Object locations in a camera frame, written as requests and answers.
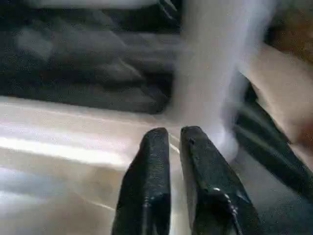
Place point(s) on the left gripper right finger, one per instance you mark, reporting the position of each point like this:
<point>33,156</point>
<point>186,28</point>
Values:
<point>210,191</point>

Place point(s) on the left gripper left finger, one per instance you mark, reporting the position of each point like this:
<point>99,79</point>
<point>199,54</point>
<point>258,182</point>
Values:
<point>146,191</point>

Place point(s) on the white plastic table top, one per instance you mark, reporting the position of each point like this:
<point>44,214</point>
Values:
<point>58,161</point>

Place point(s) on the white plastic table leg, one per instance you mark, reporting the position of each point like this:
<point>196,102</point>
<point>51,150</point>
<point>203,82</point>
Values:
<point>210,73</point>

